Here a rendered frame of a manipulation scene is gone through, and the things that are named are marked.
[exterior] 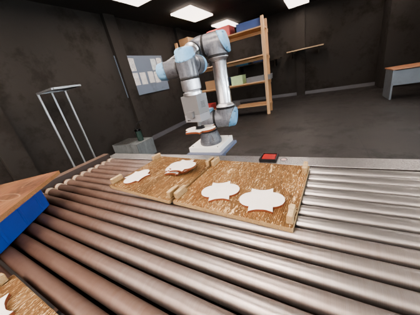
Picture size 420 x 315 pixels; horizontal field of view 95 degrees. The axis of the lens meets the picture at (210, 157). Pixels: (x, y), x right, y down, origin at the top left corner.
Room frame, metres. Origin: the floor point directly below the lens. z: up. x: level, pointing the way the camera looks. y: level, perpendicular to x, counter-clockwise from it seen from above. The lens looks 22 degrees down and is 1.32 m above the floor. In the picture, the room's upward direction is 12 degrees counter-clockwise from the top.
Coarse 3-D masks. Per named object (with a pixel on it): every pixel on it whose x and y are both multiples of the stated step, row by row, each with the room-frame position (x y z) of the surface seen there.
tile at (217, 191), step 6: (210, 186) 0.63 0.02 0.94; (216, 186) 0.63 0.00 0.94; (222, 186) 0.62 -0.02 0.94; (228, 186) 0.61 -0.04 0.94; (234, 186) 0.60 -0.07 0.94; (204, 192) 0.60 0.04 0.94; (210, 192) 0.59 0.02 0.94; (216, 192) 0.58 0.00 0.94; (222, 192) 0.58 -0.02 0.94; (228, 192) 0.57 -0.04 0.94; (234, 192) 0.56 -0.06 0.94; (210, 198) 0.56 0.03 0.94; (216, 198) 0.55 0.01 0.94; (222, 198) 0.54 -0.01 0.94; (228, 198) 0.54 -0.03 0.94
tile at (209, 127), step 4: (212, 124) 0.83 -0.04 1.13; (188, 128) 0.85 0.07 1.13; (192, 128) 0.83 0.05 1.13; (204, 128) 0.79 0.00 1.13; (208, 128) 0.77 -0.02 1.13; (212, 128) 0.76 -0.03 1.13; (188, 132) 0.78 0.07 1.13; (192, 132) 0.77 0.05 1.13; (196, 132) 0.76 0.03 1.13; (200, 132) 0.74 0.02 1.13
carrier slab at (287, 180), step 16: (208, 176) 0.73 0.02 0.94; (224, 176) 0.70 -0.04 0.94; (240, 176) 0.68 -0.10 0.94; (256, 176) 0.65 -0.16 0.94; (272, 176) 0.63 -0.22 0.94; (288, 176) 0.61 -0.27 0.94; (304, 176) 0.58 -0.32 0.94; (192, 192) 0.63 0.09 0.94; (240, 192) 0.57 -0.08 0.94; (288, 192) 0.51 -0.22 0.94; (192, 208) 0.55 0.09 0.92; (208, 208) 0.52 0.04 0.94; (224, 208) 0.50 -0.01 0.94; (240, 208) 0.48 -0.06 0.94; (288, 208) 0.44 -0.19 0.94; (272, 224) 0.39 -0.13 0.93; (288, 224) 0.38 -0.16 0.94
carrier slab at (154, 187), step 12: (144, 168) 0.98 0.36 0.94; (156, 168) 0.95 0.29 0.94; (192, 168) 0.85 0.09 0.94; (204, 168) 0.82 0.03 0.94; (144, 180) 0.83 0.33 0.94; (156, 180) 0.80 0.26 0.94; (168, 180) 0.78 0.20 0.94; (180, 180) 0.75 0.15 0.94; (192, 180) 0.73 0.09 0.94; (132, 192) 0.74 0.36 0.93; (144, 192) 0.71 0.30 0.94; (156, 192) 0.69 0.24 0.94
